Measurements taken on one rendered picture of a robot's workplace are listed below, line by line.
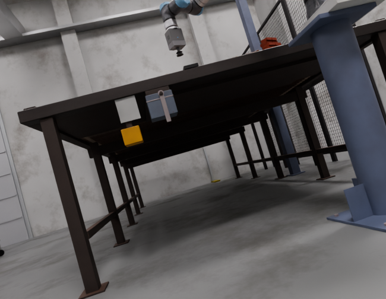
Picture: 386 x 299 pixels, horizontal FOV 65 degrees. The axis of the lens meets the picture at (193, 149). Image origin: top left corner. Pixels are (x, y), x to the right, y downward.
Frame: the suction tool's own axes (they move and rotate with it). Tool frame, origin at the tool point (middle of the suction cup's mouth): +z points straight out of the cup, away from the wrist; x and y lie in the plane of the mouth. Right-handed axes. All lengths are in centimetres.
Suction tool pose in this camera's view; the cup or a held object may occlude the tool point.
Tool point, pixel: (180, 55)
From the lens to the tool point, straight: 185.4
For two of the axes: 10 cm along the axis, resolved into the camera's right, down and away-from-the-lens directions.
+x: 4.8, -2.0, -8.6
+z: 2.9, 9.6, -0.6
